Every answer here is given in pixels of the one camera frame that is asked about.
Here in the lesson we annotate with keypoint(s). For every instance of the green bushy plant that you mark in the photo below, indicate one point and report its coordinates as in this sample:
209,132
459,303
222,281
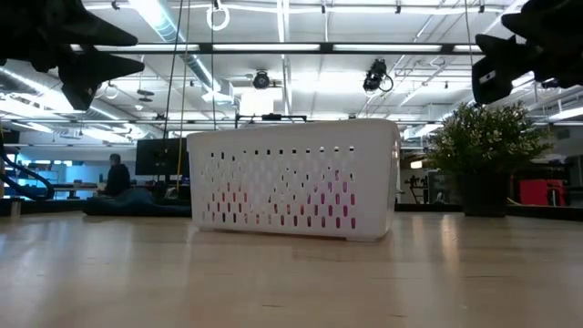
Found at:
487,136

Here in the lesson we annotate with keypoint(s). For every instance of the white perforated plastic basket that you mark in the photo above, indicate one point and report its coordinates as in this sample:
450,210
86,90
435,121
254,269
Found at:
373,182

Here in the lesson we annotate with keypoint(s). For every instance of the black horizontal rail mount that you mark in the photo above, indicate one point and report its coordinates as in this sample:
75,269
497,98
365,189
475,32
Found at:
271,117

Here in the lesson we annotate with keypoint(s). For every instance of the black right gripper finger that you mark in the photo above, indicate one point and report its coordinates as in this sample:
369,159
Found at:
501,68
528,25

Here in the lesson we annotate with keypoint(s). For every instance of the black overhead frame bar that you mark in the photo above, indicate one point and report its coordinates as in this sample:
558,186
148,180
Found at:
325,47

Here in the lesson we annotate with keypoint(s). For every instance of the dark blue cloth bag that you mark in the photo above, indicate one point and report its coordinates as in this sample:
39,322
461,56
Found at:
136,205

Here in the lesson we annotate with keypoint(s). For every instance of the silver ventilation duct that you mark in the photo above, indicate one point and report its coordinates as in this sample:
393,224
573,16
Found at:
164,27

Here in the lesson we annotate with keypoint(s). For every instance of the round black overhead camera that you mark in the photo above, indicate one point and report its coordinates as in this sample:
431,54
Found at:
261,80

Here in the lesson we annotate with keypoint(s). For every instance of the black computer monitor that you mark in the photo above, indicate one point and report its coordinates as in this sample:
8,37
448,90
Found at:
157,157

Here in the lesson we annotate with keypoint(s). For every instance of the red storage box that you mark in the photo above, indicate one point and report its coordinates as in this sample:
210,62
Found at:
539,192

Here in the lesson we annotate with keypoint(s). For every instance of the black plant pot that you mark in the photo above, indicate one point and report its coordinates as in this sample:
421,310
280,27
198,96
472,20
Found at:
485,196

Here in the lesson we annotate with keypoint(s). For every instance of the person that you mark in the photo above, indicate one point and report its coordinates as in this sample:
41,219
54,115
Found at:
117,180

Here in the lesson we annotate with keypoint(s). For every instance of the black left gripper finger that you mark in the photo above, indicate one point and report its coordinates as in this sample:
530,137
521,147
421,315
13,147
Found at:
91,73
91,32

